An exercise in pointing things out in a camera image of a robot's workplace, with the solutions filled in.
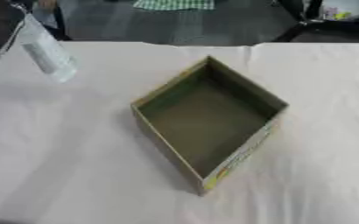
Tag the clear plastic bottle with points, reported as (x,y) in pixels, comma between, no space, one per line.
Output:
(47,52)

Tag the open tan cardboard box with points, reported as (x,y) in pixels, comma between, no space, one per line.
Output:
(208,122)

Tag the black chair leg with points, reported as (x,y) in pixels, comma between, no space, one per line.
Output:
(61,26)

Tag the green white checked cloth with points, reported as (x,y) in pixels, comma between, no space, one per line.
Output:
(173,4)

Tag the black tripod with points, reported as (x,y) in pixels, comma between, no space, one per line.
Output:
(310,24)

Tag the white bag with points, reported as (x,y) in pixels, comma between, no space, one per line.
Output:
(348,8)

